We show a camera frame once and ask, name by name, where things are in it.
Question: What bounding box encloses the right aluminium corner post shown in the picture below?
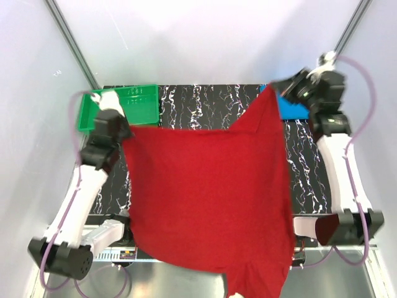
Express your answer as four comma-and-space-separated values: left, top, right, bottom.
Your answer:
334, 0, 373, 55

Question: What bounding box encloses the purple cable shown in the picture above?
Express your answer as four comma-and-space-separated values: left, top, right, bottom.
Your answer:
291, 55, 378, 276
38, 89, 130, 298

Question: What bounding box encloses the right small connector board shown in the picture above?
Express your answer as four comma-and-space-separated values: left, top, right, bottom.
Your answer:
292, 250, 306, 268

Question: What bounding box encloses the left aluminium corner post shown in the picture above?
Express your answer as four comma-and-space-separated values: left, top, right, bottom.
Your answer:
44, 0, 101, 89

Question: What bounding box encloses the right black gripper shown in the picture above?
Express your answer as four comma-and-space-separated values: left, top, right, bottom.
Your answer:
270, 70, 320, 113

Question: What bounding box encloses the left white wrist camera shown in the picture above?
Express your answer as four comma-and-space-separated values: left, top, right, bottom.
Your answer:
91, 90, 125, 117

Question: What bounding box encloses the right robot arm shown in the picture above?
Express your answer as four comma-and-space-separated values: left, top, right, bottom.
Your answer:
270, 69, 385, 246

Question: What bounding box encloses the folded blue t shirt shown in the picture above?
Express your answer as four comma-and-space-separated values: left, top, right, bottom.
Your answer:
275, 93, 309, 121

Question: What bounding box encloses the small connector board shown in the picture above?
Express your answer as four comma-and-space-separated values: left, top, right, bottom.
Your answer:
120, 250, 136, 260
292, 250, 306, 268

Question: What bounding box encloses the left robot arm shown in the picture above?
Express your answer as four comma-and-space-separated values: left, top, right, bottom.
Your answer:
28, 109, 134, 280

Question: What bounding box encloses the red t shirt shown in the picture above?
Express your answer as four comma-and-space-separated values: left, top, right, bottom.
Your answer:
123, 86, 295, 297

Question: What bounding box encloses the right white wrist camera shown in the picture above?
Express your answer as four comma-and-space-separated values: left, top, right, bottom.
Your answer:
307, 51, 337, 80

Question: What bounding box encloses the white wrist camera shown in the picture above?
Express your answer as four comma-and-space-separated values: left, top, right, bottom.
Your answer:
307, 51, 337, 80
91, 90, 125, 117

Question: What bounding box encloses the left small connector board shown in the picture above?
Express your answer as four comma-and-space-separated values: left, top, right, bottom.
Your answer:
120, 250, 136, 260

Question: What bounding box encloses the aluminium corner post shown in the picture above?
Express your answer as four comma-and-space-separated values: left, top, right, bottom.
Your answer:
44, 0, 101, 89
334, 0, 373, 55

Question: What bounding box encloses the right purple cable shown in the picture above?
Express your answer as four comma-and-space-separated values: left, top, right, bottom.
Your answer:
291, 55, 378, 276

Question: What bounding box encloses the green plastic tray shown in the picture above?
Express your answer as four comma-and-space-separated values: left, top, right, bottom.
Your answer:
76, 84, 159, 135

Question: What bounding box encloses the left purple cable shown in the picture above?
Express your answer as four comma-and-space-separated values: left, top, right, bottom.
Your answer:
38, 89, 130, 298

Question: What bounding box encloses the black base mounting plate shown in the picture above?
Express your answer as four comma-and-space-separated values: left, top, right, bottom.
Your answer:
98, 214, 315, 254

